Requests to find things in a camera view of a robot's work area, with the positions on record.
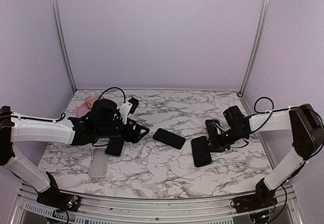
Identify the right aluminium frame post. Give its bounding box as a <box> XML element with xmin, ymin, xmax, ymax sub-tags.
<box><xmin>239</xmin><ymin>0</ymin><xmax>271</xmax><ymax>97</ymax></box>

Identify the front aluminium rail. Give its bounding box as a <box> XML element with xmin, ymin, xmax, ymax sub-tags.
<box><xmin>9</xmin><ymin>183</ymin><xmax>305</xmax><ymax>223</ymax></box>

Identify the clear magsafe phone case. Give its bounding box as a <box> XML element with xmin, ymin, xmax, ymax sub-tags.
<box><xmin>121</xmin><ymin>141</ymin><xmax>149</xmax><ymax>160</ymax></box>

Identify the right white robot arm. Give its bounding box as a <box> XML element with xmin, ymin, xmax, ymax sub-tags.
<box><xmin>206</xmin><ymin>103</ymin><xmax>323</xmax><ymax>208</ymax></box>

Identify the patterned red bowl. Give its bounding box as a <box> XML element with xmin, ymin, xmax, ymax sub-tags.
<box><xmin>84</xmin><ymin>95</ymin><xmax>100</xmax><ymax>109</ymax></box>

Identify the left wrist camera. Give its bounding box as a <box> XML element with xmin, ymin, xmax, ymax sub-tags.
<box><xmin>119</xmin><ymin>97</ymin><xmax>139</xmax><ymax>125</ymax></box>

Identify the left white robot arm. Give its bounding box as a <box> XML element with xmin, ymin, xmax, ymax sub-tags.
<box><xmin>1</xmin><ymin>98</ymin><xmax>149</xmax><ymax>206</ymax></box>

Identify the aluminium frame post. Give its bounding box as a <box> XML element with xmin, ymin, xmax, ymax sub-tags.
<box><xmin>239</xmin><ymin>0</ymin><xmax>271</xmax><ymax>97</ymax></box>
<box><xmin>51</xmin><ymin>0</ymin><xmax>77</xmax><ymax>94</ymax></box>

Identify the pink plate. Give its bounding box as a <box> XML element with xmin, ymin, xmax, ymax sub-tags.
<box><xmin>75</xmin><ymin>103</ymin><xmax>91</xmax><ymax>118</ymax></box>

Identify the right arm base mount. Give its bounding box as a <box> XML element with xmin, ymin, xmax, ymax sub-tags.
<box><xmin>230</xmin><ymin>179</ymin><xmax>277</xmax><ymax>213</ymax></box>

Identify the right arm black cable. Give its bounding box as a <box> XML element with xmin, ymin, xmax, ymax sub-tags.
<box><xmin>235</xmin><ymin>96</ymin><xmax>323</xmax><ymax>148</ymax></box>

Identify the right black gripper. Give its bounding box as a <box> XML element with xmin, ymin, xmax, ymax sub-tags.
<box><xmin>202</xmin><ymin>127</ymin><xmax>246</xmax><ymax>152</ymax></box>

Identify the left aluminium frame post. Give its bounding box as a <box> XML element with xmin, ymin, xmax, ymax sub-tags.
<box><xmin>51</xmin><ymin>0</ymin><xmax>77</xmax><ymax>94</ymax></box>

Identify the phone with white edge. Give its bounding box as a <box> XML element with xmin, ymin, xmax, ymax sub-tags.
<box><xmin>105</xmin><ymin>137</ymin><xmax>124</xmax><ymax>157</ymax></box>

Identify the grey silicone phone case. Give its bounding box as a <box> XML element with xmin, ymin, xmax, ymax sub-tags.
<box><xmin>88</xmin><ymin>148</ymin><xmax>108</xmax><ymax>178</ymax></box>

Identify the black phone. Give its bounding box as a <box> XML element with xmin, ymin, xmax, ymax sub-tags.
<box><xmin>153</xmin><ymin>128</ymin><xmax>186</xmax><ymax>150</ymax></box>
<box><xmin>191</xmin><ymin>136</ymin><xmax>212</xmax><ymax>168</ymax></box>

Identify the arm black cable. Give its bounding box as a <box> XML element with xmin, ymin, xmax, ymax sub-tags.
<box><xmin>0</xmin><ymin>86</ymin><xmax>127</xmax><ymax>148</ymax></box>
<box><xmin>235</xmin><ymin>96</ymin><xmax>323</xmax><ymax>148</ymax></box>

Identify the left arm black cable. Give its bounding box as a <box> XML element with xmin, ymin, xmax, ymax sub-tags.
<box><xmin>0</xmin><ymin>86</ymin><xmax>127</xmax><ymax>148</ymax></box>

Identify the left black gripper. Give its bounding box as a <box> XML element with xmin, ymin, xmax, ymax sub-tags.
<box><xmin>96</xmin><ymin>118</ymin><xmax>150</xmax><ymax>143</ymax></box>

